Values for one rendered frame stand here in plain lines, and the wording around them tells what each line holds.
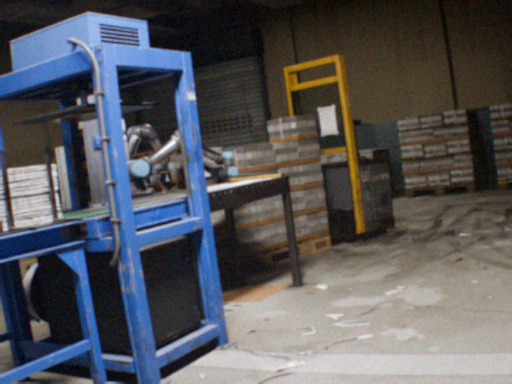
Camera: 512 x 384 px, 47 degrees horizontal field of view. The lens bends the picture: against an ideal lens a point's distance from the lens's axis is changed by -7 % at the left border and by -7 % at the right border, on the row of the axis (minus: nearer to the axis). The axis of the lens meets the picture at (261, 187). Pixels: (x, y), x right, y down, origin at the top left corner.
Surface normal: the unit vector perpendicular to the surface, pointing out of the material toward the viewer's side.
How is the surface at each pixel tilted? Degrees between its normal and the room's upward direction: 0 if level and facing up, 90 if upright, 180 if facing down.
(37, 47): 90
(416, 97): 90
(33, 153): 90
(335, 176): 90
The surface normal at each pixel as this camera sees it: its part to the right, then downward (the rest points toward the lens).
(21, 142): 0.87, -0.08
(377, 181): 0.69, -0.05
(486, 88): -0.47, 0.11
